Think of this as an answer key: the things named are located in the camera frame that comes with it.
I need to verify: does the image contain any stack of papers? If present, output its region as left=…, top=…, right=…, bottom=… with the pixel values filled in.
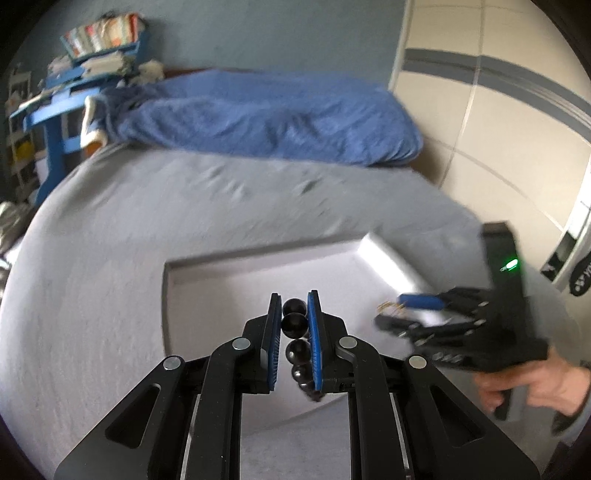
left=47, top=50, right=136, bottom=80

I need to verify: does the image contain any white printed object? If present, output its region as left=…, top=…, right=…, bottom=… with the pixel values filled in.
left=540, top=196, right=591, bottom=297

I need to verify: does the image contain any blue wooden desk shelf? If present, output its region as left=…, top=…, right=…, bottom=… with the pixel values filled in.
left=9, top=32, right=151, bottom=205

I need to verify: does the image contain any grey striped cloth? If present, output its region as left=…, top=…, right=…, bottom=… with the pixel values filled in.
left=0, top=202, right=31, bottom=278

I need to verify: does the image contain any row of books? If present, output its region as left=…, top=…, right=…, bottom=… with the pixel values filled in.
left=62, top=11, right=142, bottom=59

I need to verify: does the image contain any white crumpled cloth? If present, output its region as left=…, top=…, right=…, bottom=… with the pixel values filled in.
left=137, top=59, right=165, bottom=85

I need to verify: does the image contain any grey bed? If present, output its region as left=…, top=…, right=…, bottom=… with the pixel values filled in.
left=0, top=141, right=583, bottom=480

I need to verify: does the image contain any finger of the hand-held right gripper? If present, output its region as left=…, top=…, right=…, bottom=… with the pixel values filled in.
left=374, top=313, right=482, bottom=366
left=398, top=286, right=493, bottom=320

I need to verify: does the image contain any white shelf unit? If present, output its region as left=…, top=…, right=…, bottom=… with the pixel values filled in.
left=4, top=69, right=41, bottom=200

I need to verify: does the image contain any gold chain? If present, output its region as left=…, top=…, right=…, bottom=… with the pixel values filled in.
left=376, top=300, right=408, bottom=320

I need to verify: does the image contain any large black bead bracelet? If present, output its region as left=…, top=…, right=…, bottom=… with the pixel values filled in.
left=281, top=298, right=321, bottom=402

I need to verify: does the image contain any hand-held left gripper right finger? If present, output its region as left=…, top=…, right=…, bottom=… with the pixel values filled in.
left=307, top=290, right=539, bottom=480

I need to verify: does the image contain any person's right hand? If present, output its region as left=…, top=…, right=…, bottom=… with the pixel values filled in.
left=475, top=348, right=591, bottom=423

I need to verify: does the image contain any white orange cloth item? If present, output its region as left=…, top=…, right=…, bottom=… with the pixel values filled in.
left=80, top=95, right=110, bottom=154

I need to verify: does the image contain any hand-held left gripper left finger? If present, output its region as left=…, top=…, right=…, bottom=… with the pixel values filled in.
left=53, top=292, right=283, bottom=480

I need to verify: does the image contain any white shallow cardboard box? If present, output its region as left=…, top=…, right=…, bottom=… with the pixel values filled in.
left=161, top=233, right=446, bottom=418

